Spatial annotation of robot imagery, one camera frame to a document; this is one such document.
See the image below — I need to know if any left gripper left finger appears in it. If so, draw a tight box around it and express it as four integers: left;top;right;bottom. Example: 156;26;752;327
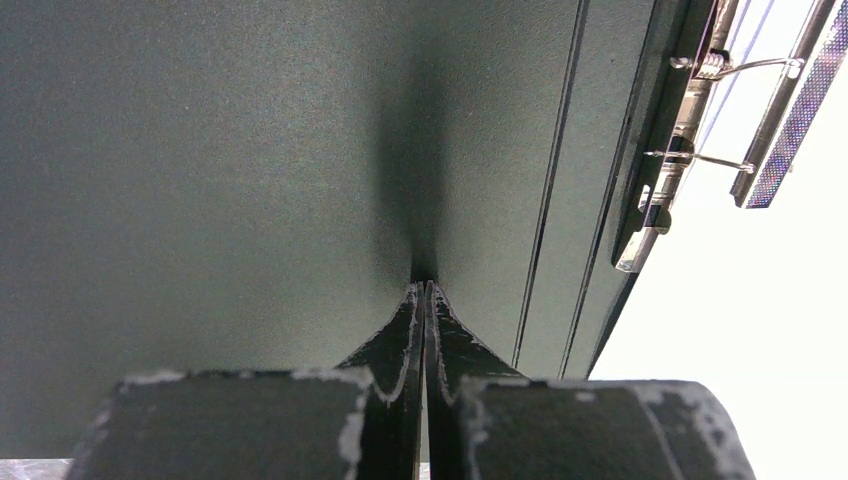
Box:
67;283;424;479

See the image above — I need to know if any teal black file folder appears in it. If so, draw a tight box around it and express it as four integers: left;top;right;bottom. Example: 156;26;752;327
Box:
0;0;806;460

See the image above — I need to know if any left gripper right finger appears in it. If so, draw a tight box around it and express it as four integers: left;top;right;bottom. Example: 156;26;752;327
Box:
423;282;755;479

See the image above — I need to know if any white paper sheet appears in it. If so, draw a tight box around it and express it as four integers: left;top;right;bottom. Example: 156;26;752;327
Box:
588;0;848;480

